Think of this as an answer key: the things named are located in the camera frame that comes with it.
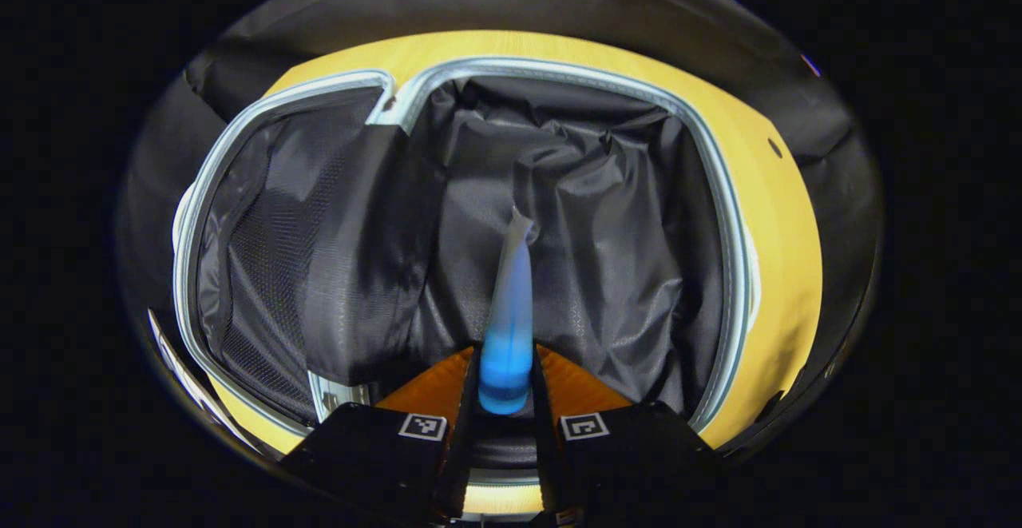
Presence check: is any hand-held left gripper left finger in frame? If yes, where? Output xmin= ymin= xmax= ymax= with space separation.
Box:
xmin=278 ymin=344 xmax=481 ymax=527

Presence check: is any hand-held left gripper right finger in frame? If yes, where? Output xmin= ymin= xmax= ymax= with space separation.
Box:
xmin=529 ymin=343 xmax=725 ymax=527

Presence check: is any white and blue squeeze tube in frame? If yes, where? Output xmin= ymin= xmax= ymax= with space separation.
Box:
xmin=477 ymin=205 xmax=537 ymax=417

